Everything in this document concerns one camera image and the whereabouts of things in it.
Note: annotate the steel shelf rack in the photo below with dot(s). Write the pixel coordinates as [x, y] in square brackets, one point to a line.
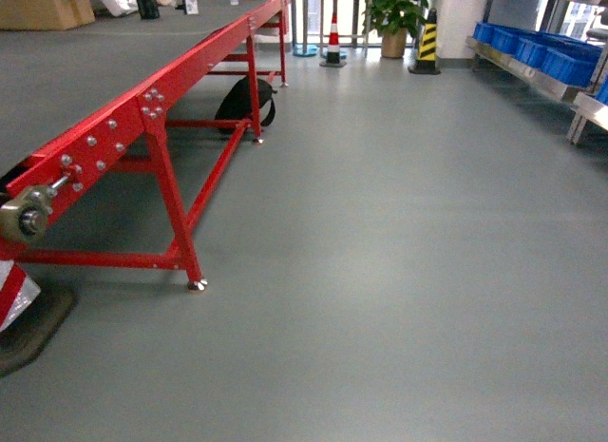
[589, 103]

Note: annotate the black backpack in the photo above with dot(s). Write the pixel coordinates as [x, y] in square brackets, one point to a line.
[237, 103]

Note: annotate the distant red white cone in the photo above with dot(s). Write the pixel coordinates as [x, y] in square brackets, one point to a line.
[333, 56]

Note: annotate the yellow black traffic cone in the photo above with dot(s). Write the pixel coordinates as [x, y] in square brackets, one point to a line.
[426, 59]

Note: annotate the potted green plant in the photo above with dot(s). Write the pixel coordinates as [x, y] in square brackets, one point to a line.
[395, 21]

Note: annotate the black white box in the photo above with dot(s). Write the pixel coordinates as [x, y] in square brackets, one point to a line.
[190, 7]

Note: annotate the black box on table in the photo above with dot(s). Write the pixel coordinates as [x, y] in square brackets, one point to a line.
[148, 9]

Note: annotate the blue plastic bin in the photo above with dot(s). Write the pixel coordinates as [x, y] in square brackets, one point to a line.
[532, 50]
[484, 32]
[506, 39]
[572, 67]

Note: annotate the large cardboard box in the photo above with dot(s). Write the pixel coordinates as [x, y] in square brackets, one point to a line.
[45, 14]

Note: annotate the red conveyor table frame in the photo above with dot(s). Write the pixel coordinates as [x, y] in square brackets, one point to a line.
[78, 104]

